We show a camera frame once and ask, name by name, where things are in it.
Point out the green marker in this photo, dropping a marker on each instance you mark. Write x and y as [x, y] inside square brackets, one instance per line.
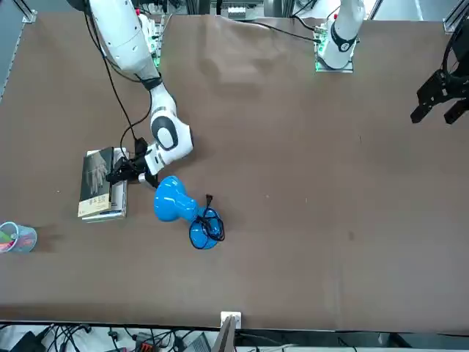
[5, 234]

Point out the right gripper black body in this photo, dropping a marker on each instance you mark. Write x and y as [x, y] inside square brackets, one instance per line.
[137, 166]

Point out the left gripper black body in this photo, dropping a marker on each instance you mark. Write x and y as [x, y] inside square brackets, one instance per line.
[456, 84]

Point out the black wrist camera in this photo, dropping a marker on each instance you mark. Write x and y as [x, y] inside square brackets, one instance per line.
[141, 146]

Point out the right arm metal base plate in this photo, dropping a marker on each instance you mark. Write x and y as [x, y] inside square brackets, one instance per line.
[158, 55]

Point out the pink marker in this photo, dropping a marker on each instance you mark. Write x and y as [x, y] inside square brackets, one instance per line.
[23, 240]

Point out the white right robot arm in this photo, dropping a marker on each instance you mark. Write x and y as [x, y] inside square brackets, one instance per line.
[124, 36]

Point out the white book with blue print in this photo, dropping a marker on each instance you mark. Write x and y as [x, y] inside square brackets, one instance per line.
[120, 198]

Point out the blue desk lamp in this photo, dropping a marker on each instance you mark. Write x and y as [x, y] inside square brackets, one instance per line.
[172, 201]

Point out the orange marker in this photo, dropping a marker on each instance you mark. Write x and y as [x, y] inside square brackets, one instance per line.
[3, 247]

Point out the aluminium frame post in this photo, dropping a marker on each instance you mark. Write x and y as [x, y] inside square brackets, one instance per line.
[225, 337]

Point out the black and cream book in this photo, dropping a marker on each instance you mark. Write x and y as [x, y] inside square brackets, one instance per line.
[95, 179]

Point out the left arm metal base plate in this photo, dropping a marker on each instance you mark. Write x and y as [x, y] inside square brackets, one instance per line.
[344, 69]

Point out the clear blue pen cup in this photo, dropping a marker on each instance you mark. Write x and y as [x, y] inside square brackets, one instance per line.
[29, 242]

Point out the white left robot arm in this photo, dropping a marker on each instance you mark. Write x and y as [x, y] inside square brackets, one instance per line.
[342, 40]

